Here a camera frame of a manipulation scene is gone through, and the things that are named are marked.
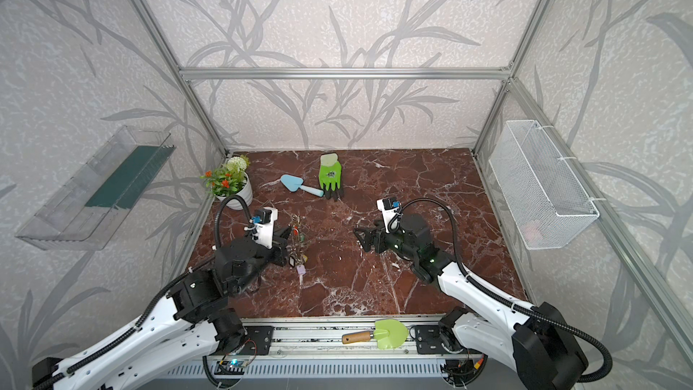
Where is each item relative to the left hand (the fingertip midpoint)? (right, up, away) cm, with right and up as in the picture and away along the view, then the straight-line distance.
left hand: (296, 222), depth 71 cm
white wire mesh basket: (+61, +7, -8) cm, 62 cm away
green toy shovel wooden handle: (+25, -31, +3) cm, 40 cm away
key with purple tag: (0, -15, +7) cm, 17 cm away
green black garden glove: (+4, +12, +40) cm, 42 cm away
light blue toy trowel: (-11, +9, +38) cm, 41 cm away
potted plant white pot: (-28, +11, +22) cm, 37 cm away
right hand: (+18, 0, +8) cm, 20 cm away
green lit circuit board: (-18, -39, +1) cm, 43 cm away
